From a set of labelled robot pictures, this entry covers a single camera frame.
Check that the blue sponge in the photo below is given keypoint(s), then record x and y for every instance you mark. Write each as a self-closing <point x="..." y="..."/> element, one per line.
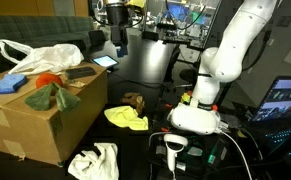
<point x="11" y="82"/>

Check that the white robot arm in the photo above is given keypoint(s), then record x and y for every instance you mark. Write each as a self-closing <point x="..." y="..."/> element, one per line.
<point x="223" y="64"/>

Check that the white VR headset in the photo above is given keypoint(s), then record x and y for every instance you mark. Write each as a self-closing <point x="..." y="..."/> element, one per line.
<point x="197" y="120"/>

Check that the large cardboard box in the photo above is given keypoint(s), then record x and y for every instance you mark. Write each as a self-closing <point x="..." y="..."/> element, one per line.
<point x="50" y="136"/>

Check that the yellow microfiber cloth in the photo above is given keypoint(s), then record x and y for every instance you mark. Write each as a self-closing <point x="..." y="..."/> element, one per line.
<point x="126" y="116"/>

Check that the white plastic bag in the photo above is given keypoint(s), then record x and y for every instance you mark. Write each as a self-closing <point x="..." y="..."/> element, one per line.
<point x="52" y="58"/>

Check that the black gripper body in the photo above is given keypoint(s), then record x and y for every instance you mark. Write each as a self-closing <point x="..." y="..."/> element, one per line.
<point x="117" y="15"/>

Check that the green plaid sofa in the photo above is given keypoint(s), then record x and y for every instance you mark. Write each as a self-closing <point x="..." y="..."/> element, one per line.
<point x="37" y="31"/>

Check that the brown plush moose toy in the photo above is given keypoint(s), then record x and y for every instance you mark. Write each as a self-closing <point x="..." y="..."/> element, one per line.
<point x="136" y="100"/>

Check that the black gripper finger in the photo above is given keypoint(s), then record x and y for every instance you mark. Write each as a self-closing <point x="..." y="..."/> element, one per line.
<point x="120" y="52"/>
<point x="125" y="50"/>

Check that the tablet with lit screen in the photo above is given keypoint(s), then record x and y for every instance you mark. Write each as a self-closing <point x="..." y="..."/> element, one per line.
<point x="105" y="61"/>

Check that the white cloth rag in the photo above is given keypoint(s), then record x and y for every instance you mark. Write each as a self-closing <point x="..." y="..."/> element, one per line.
<point x="89" y="166"/>

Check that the black rectangular block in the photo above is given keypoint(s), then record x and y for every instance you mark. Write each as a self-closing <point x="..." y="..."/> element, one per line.
<point x="79" y="72"/>

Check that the open laptop computer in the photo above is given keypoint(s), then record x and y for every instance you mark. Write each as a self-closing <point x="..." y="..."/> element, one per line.
<point x="270" y="124"/>

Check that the white VR controller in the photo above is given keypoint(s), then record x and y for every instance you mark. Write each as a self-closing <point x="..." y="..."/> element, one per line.
<point x="174" y="144"/>

